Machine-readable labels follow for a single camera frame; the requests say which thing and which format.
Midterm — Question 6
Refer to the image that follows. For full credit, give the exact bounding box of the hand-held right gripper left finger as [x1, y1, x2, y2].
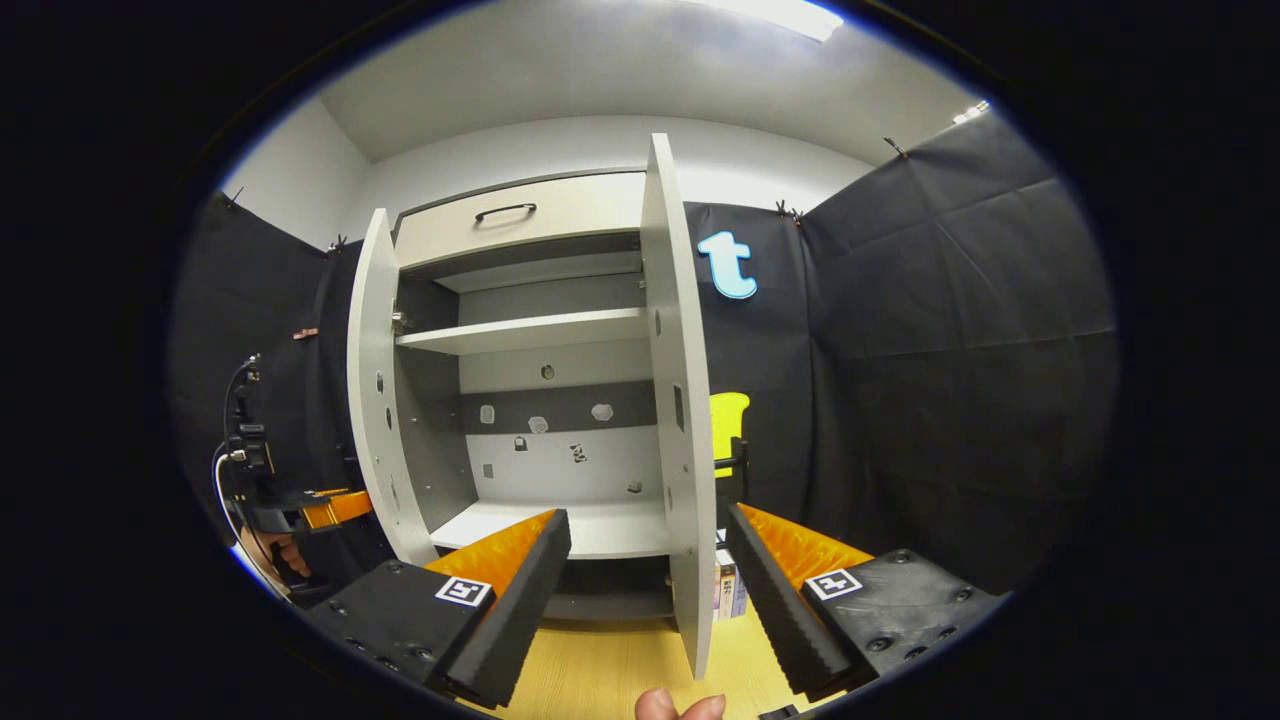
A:
[305, 508, 573, 709]

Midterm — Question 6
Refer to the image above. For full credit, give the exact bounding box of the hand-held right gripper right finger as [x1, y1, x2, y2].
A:
[724, 503, 1004, 701]

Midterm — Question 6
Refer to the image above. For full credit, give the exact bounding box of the cabinet door with camera sticker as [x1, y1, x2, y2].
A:
[346, 207, 442, 567]

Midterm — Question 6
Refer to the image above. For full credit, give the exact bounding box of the cabinet door with headphones sticker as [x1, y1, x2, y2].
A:
[639, 132, 719, 682]

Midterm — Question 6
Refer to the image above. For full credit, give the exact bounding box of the beige double-door shoe cabinet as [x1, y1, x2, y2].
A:
[389, 169, 683, 622]

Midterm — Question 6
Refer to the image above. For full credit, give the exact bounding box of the beige cabinet drawer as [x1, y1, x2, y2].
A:
[394, 171, 649, 270]

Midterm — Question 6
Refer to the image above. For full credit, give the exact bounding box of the white inner shelf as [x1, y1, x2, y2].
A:
[394, 306, 650, 357]

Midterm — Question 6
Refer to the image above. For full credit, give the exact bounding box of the black backdrop cloth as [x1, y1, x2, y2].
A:
[170, 105, 1119, 601]

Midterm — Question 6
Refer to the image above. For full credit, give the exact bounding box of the long ceiling light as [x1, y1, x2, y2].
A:
[688, 0, 845, 44]

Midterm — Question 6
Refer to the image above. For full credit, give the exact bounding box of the thin white cable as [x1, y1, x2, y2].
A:
[212, 440, 291, 598]

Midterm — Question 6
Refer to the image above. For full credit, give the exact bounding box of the black door handle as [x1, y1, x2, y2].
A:
[715, 436, 750, 502]

